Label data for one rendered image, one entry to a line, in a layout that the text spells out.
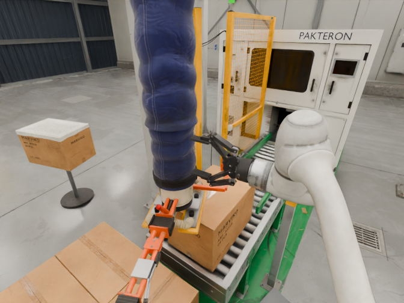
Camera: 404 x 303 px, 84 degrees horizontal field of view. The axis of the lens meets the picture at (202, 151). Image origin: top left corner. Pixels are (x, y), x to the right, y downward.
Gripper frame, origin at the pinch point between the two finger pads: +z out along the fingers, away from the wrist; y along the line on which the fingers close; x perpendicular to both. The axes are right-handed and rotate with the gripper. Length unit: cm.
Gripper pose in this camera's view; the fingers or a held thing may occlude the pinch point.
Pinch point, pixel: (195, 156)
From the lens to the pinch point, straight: 78.0
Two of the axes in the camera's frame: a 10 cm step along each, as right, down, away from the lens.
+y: 0.0, 8.8, 4.8
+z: -8.7, -2.3, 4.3
